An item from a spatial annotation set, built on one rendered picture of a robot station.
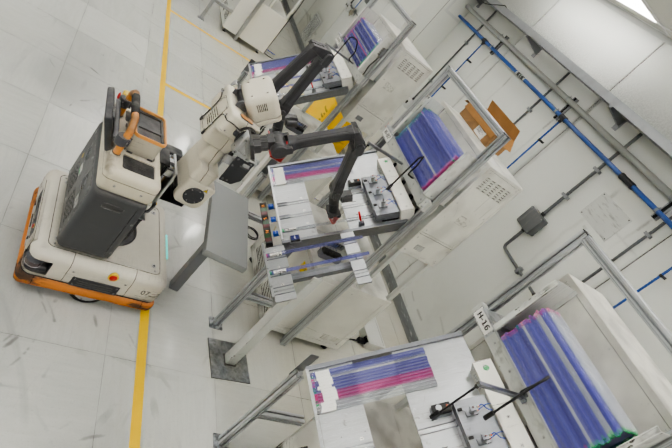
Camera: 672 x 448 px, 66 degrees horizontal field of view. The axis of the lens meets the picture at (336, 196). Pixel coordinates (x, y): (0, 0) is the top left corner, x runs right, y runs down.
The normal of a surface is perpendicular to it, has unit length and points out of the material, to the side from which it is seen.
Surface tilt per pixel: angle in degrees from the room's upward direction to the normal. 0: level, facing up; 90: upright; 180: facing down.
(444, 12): 90
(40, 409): 0
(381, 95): 90
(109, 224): 90
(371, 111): 90
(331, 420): 45
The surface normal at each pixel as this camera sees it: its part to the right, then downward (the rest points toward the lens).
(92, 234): 0.26, 0.66
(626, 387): -0.74, -0.39
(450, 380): -0.07, -0.74
